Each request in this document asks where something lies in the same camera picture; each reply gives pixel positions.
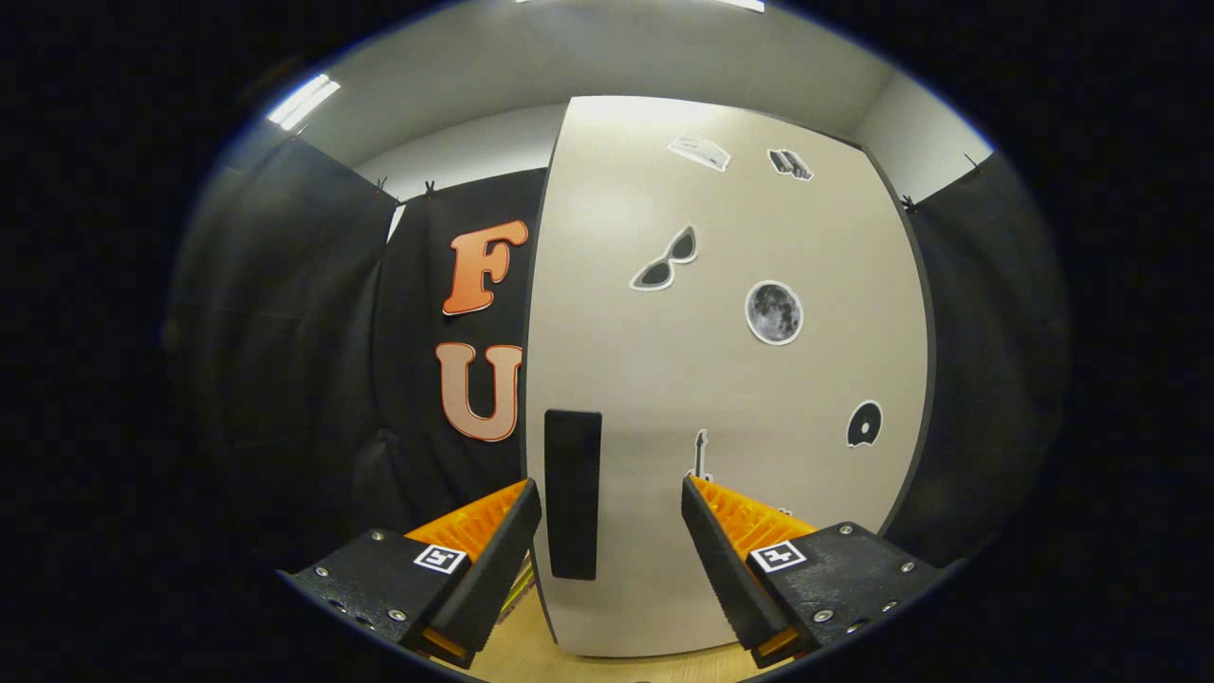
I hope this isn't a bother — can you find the ceiling light panel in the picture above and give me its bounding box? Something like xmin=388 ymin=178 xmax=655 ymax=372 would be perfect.
xmin=517 ymin=0 xmax=765 ymax=14
xmin=267 ymin=74 xmax=340 ymax=132

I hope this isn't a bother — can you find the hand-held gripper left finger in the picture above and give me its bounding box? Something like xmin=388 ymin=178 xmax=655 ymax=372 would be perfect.
xmin=282 ymin=478 xmax=543 ymax=670

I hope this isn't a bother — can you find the grey shoe cabinet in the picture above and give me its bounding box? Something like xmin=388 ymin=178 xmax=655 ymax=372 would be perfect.
xmin=740 ymin=106 xmax=940 ymax=542

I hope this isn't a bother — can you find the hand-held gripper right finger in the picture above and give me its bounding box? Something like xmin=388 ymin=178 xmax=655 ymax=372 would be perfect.
xmin=680 ymin=474 xmax=947 ymax=670

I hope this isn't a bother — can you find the black door handle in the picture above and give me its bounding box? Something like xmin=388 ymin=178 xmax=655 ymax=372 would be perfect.
xmin=543 ymin=409 xmax=603 ymax=581

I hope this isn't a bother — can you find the beige shoe cabinet door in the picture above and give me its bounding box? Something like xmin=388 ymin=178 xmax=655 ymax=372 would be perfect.
xmin=520 ymin=95 xmax=930 ymax=658

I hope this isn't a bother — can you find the yellow edged book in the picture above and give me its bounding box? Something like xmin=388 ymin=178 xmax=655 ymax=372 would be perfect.
xmin=501 ymin=558 xmax=534 ymax=618

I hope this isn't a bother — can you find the black backdrop cloth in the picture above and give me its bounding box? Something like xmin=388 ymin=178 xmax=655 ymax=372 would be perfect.
xmin=166 ymin=138 xmax=1071 ymax=570

